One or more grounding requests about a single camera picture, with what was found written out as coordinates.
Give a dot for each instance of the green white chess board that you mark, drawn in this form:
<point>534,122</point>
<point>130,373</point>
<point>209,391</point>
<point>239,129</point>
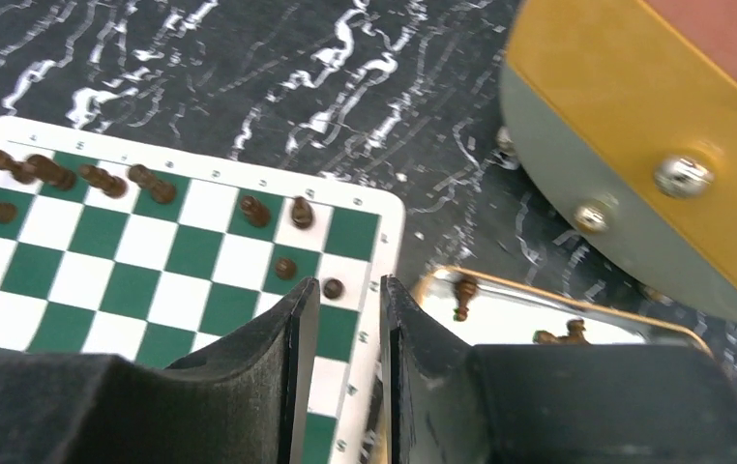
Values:
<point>83,272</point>

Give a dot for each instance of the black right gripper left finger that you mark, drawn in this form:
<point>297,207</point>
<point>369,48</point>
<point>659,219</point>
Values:
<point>241,399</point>

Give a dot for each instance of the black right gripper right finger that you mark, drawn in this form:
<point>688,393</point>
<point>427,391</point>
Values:
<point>450,402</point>

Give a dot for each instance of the pile of brown chess pieces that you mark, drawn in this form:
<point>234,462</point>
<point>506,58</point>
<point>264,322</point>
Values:
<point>512,317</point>

